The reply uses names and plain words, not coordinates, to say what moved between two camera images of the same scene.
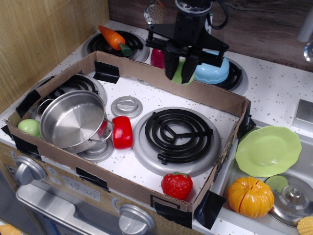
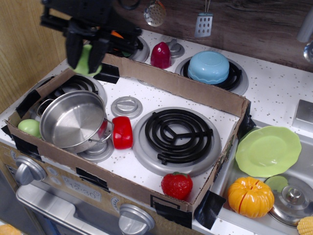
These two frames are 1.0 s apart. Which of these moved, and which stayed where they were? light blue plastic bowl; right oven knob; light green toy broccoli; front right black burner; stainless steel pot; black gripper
Moved: light green toy broccoli; black gripper
Stayed: front right black burner; right oven knob; stainless steel pot; light blue plastic bowl
